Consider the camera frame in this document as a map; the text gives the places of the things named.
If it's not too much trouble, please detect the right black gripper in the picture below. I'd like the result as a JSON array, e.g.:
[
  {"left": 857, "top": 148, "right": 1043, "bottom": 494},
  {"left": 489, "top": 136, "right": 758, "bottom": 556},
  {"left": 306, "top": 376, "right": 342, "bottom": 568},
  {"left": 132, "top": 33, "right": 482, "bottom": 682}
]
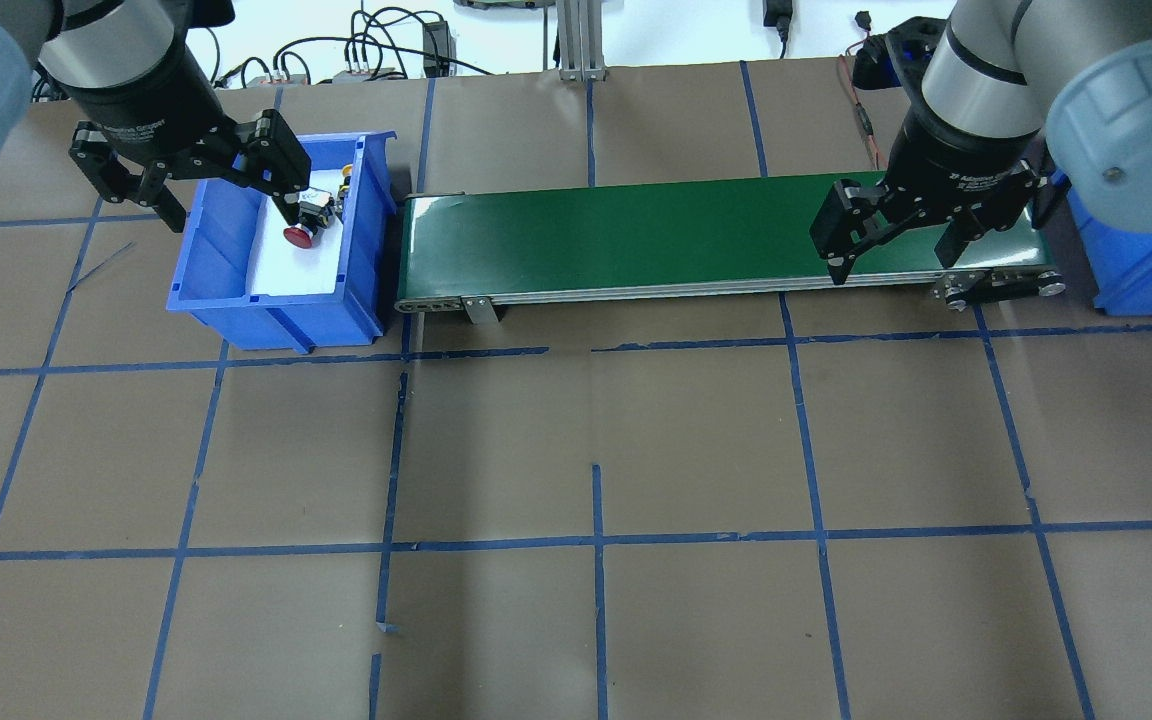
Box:
[{"left": 809, "top": 105, "right": 1043, "bottom": 286}]

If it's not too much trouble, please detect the black power adapter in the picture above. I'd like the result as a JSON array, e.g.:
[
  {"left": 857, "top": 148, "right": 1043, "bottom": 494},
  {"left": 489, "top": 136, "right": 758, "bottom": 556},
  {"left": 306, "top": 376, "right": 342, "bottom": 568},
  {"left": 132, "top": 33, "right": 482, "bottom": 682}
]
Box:
[{"left": 422, "top": 20, "right": 456, "bottom": 78}]

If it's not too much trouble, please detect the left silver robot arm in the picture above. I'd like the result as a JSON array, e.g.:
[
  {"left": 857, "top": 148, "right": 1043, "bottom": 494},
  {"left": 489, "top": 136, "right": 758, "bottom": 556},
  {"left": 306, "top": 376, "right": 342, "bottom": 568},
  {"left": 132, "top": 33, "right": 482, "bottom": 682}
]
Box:
[{"left": 0, "top": 1, "right": 311, "bottom": 232}]

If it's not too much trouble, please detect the aluminium frame post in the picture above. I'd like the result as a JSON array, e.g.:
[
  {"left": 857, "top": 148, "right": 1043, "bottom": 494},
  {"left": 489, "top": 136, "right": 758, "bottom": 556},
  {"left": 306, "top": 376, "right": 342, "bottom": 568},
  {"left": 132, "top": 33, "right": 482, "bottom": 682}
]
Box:
[{"left": 556, "top": 0, "right": 608, "bottom": 83}]

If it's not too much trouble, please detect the white foam pad left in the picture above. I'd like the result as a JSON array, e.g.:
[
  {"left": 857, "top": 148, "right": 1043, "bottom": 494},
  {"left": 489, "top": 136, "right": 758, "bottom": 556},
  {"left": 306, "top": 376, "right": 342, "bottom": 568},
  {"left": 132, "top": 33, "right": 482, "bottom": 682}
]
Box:
[{"left": 247, "top": 164, "right": 353, "bottom": 298}]

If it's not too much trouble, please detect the blue plastic bin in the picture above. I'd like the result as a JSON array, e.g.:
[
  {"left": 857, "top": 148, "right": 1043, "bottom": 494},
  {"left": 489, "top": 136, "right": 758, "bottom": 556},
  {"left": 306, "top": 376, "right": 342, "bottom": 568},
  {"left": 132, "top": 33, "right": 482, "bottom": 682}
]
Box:
[
  {"left": 166, "top": 129, "right": 396, "bottom": 354},
  {"left": 1068, "top": 190, "right": 1152, "bottom": 316}
]

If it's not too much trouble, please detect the right blue plastic bin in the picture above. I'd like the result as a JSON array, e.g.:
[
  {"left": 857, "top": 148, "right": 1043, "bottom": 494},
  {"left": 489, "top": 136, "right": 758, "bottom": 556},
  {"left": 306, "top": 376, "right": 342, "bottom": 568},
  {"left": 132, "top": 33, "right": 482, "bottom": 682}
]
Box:
[{"left": 1068, "top": 190, "right": 1152, "bottom": 316}]

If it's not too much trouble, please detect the left blue plastic bin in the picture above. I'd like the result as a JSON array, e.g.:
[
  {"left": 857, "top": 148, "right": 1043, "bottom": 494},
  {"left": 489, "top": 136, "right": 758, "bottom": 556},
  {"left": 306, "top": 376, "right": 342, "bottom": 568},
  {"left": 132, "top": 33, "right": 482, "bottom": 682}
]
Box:
[{"left": 166, "top": 129, "right": 396, "bottom": 354}]

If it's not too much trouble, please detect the green conveyor belt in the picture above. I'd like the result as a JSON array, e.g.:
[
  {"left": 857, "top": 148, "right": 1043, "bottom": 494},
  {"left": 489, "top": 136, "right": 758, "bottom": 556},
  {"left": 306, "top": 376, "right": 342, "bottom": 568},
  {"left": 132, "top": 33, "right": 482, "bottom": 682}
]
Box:
[{"left": 394, "top": 172, "right": 1067, "bottom": 323}]

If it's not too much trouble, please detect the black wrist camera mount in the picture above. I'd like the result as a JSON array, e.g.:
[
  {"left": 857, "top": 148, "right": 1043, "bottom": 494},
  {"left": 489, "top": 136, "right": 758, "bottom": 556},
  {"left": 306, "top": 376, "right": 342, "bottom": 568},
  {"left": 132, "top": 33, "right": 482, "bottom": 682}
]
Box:
[{"left": 851, "top": 15, "right": 948, "bottom": 91}]

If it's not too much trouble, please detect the red push button switch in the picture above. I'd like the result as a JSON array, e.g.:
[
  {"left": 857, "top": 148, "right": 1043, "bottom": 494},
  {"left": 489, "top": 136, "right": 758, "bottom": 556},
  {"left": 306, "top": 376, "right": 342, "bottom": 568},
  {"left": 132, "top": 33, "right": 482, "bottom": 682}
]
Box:
[{"left": 283, "top": 188, "right": 338, "bottom": 249}]

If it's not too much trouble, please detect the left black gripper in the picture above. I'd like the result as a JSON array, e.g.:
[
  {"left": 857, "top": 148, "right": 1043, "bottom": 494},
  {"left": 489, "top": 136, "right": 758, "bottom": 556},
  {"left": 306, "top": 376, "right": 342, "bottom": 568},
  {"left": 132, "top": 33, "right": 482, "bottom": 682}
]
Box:
[{"left": 67, "top": 45, "right": 311, "bottom": 233}]

